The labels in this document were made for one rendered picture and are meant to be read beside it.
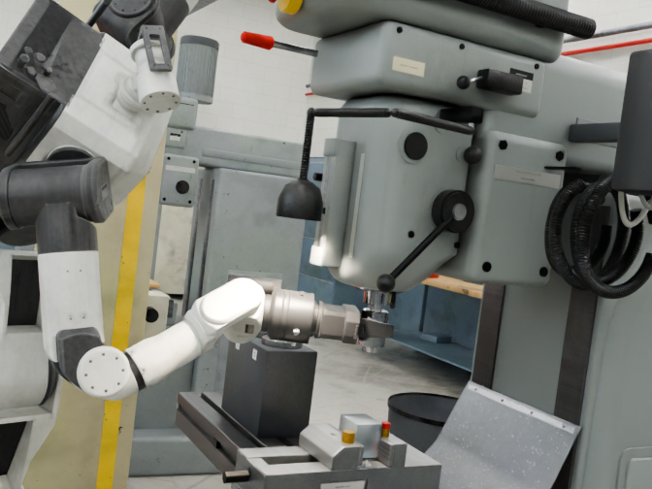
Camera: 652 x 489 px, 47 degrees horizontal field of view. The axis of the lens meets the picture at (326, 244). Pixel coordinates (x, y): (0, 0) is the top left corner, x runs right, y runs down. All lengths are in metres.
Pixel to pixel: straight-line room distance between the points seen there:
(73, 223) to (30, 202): 0.07
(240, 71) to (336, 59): 9.66
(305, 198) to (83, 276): 0.36
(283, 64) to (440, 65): 10.02
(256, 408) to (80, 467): 1.54
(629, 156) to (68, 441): 2.35
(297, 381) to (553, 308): 0.55
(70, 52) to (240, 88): 9.58
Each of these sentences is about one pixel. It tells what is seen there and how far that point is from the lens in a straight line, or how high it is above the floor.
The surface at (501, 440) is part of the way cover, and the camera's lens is 1.56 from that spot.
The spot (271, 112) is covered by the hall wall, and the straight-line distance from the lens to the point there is 11.07.
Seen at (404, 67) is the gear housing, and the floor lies 1.66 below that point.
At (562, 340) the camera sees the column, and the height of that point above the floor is 1.24.
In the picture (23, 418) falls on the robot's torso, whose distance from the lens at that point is 1.70.
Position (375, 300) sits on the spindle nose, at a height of 1.29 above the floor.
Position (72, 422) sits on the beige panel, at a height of 0.52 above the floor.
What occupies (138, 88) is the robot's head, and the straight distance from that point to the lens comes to 1.28.
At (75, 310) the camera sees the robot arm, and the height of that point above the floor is 1.24.
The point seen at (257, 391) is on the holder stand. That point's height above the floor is 1.03.
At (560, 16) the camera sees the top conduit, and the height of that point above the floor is 1.79.
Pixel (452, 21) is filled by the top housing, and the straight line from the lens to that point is 1.23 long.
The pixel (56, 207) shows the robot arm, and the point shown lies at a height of 1.39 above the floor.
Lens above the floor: 1.44
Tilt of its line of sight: 3 degrees down
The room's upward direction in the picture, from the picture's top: 7 degrees clockwise
